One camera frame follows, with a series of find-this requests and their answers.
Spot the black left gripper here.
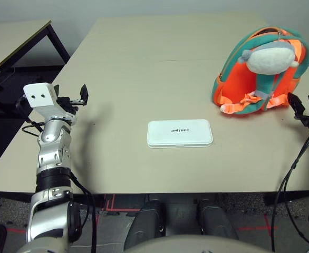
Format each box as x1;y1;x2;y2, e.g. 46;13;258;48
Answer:
53;84;89;113

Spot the orange and teal backpack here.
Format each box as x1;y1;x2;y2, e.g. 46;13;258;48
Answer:
211;26;309;115

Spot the white Unitree pencil case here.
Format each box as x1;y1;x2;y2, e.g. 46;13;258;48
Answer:
146;119;214;149

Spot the white and grey plush toy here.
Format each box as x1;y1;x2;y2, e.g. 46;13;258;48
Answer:
238;42;300;76

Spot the dark grey robot right leg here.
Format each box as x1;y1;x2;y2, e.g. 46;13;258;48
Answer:
196;199;239;240

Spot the dark grey robot leg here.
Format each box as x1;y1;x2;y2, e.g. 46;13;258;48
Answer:
196;199;239;240
124;199;166;251

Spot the dark grey robot left leg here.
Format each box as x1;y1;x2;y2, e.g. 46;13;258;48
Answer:
124;199;166;251

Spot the grey robot torso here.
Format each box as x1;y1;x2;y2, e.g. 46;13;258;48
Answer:
122;234;274;253

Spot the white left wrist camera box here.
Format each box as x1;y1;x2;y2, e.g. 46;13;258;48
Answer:
23;82;78;123

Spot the beige side table black frame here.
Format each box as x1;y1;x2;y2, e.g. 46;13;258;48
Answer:
0;20;71;119

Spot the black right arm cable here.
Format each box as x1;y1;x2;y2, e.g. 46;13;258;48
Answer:
272;126;309;252

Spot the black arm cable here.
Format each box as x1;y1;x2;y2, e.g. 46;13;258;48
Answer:
272;126;309;252
15;96;97;253

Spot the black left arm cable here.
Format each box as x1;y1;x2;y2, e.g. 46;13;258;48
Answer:
15;96;97;253

